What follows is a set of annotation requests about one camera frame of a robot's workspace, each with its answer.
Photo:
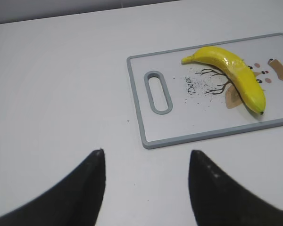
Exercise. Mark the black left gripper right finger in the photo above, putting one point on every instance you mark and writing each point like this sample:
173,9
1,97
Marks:
218,200

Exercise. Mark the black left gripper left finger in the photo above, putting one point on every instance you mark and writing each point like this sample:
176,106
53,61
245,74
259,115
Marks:
74,201

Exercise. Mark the yellow plastic banana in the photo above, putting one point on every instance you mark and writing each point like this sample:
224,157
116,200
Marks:
237,72

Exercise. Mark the white grey-rimmed cutting board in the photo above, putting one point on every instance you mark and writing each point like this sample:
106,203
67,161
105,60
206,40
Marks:
178,103

